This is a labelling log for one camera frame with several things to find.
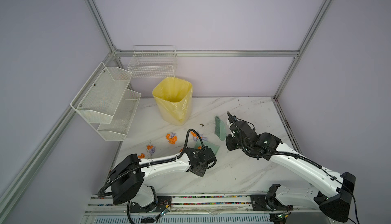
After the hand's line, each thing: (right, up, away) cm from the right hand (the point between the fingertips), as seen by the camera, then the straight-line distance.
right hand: (225, 138), depth 74 cm
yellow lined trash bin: (-31, +23, +32) cm, 50 cm away
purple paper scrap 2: (-10, -5, +21) cm, 24 cm away
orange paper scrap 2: (-31, -5, +21) cm, 38 cm away
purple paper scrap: (-43, -11, +16) cm, 47 cm away
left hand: (-14, -18, +5) cm, 23 cm away
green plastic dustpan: (-4, -10, +21) cm, 23 cm away
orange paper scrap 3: (-16, +2, -1) cm, 16 cm away
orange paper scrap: (-48, -14, +14) cm, 51 cm away
